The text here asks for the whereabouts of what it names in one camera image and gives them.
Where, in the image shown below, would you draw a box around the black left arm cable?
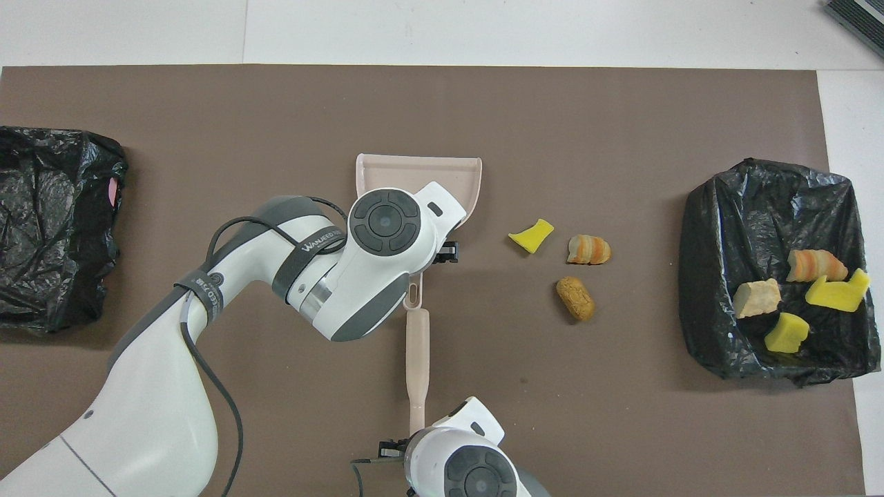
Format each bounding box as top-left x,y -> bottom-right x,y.
181,195 -> 349,497

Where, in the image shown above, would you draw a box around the black bag bin pink spot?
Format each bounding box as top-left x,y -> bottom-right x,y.
0,126 -> 129,337

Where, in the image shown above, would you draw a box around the black bag lined bin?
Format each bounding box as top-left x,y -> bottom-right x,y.
678,158 -> 883,387

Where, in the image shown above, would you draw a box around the yellow sponge with green backing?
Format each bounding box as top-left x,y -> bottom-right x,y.
764,312 -> 810,354

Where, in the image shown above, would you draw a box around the beige plastic dustpan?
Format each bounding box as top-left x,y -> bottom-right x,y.
356,153 -> 483,309

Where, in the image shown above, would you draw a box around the brown table mat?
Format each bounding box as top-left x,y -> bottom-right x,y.
0,65 -> 866,497

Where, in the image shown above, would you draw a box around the notched yellow sponge piece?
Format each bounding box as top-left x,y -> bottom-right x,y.
805,268 -> 872,313

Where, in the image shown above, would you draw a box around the brown oval bread roll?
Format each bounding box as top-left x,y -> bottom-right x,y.
555,276 -> 596,322

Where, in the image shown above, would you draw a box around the grey ribbed device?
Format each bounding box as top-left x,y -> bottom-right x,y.
824,0 -> 884,59

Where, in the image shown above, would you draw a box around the orange striped bread piece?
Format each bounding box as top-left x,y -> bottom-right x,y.
732,278 -> 783,320
567,235 -> 613,266
786,249 -> 849,284

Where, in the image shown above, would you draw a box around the beige brush with black bristles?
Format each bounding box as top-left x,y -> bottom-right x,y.
404,308 -> 431,437

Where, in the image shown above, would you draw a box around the small yellow sponge wedge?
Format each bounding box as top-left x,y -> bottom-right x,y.
508,218 -> 556,255

